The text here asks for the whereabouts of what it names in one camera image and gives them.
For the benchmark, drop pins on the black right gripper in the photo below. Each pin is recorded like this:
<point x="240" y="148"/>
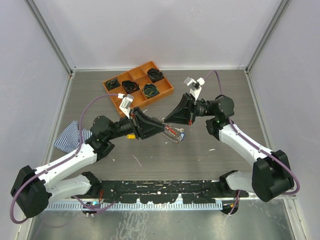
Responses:
<point x="185" y="112"/>

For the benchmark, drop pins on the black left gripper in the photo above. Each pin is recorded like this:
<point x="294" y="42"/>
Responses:
<point x="143" y="126"/>

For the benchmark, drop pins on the key with yellow tag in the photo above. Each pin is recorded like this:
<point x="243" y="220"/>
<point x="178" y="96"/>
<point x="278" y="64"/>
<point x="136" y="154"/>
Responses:
<point x="131" y="136"/>

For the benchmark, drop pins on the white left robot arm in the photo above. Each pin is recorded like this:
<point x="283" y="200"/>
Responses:
<point x="35" y="188"/>

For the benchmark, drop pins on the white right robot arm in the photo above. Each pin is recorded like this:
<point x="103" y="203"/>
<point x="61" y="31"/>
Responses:
<point x="271" y="174"/>

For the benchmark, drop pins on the blue yellow rolled tie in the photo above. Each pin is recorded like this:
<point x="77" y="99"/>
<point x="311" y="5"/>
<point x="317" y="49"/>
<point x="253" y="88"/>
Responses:
<point x="150" y="90"/>

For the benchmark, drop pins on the orange compartment tray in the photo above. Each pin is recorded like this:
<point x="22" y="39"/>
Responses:
<point x="146" y="83"/>

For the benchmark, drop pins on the dark rolled tie far left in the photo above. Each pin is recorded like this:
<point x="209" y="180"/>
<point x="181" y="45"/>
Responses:
<point x="112" y="84"/>

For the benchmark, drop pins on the blue striped cloth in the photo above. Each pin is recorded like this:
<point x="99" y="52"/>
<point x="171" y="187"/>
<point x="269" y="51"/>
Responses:
<point x="69" y="139"/>

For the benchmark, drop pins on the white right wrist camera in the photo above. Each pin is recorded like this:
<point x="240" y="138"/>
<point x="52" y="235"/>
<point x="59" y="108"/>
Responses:
<point x="195" y="86"/>

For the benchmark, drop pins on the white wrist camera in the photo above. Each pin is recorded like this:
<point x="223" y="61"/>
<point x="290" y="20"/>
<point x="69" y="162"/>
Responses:
<point x="195" y="86"/>
<point x="125" y="105"/>

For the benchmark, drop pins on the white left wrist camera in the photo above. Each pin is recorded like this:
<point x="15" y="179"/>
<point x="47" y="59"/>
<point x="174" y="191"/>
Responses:
<point x="125" y="105"/>

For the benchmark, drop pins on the black mounting base plate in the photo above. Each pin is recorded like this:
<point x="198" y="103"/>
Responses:
<point x="159" y="191"/>

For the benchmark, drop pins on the aluminium corner post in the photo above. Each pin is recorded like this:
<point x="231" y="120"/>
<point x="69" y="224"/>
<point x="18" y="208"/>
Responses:
<point x="280" y="10"/>

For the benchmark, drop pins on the slotted cable duct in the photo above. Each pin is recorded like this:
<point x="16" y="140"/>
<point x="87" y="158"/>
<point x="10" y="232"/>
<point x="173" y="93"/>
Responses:
<point x="70" y="205"/>

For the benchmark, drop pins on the left aluminium frame post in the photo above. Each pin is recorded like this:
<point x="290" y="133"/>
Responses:
<point x="43" y="18"/>

